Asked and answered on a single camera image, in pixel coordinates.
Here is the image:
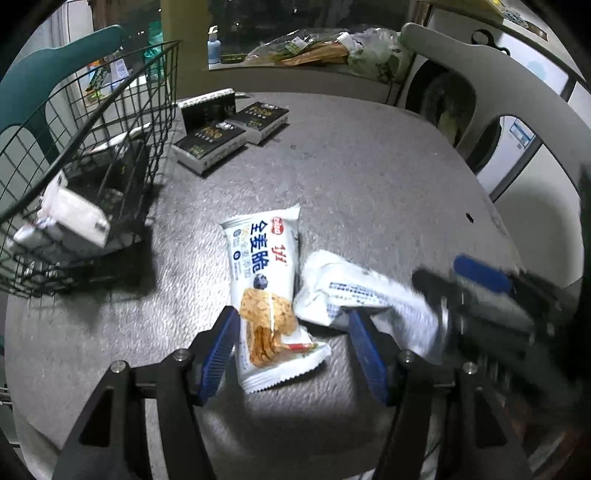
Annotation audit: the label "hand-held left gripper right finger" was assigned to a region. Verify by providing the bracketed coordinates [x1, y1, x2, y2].
[348, 310, 536, 480]

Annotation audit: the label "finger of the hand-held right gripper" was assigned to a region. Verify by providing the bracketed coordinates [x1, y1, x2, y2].
[412, 268, 532, 352]
[453, 255, 561, 319]

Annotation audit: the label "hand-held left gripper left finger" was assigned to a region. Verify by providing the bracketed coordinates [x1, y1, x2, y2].
[51, 305, 242, 480]

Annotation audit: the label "white cracker snack packet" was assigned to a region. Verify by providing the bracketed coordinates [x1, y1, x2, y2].
[221, 204, 332, 394]
[294, 250, 446, 365]

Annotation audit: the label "white packets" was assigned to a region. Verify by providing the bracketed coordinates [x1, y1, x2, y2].
[14, 134, 153, 252]

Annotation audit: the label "black pocket tissue packet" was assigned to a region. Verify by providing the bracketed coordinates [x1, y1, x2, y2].
[173, 122, 247, 175]
[178, 89, 237, 134]
[225, 102, 289, 146]

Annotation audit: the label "black wire basket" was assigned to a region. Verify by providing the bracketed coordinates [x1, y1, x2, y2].
[0, 41, 182, 296]

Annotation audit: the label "white green plastic bag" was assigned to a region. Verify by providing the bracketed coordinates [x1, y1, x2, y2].
[344, 28, 411, 81]

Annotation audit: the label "grey plastic chair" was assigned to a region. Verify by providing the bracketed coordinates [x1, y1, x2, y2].
[399, 22, 591, 204]

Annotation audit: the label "clear plastic bag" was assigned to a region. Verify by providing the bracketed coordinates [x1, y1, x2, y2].
[245, 28, 352, 68]

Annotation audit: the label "blue bottle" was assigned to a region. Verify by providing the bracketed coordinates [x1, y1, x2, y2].
[206, 25, 222, 65]

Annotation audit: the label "teal plastic chair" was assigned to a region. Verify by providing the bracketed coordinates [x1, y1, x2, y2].
[0, 25, 127, 153]

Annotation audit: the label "white fridge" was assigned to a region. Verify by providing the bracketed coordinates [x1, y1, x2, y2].
[62, 0, 95, 47]

